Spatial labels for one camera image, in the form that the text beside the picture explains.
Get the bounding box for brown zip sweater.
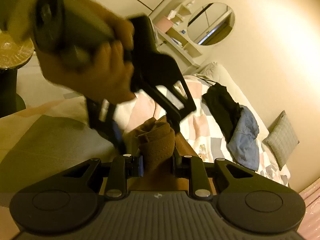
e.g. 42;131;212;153
125;116;197;191

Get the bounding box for person's left hand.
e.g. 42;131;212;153
7;0;137;105

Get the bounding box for round dark side table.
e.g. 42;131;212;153
0;32;34;117

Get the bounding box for blue denim jeans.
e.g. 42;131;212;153
227;105;260;172

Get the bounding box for pink grey patchwork quilt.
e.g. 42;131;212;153
1;76;291;207

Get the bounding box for grey checked pillow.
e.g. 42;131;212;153
263;111;299;170

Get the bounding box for black garment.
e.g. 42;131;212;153
202;83;242;143

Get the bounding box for white wall shelf unit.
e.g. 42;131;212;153
150;0;203;72

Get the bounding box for round wall mirror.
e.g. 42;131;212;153
187;2;235;46

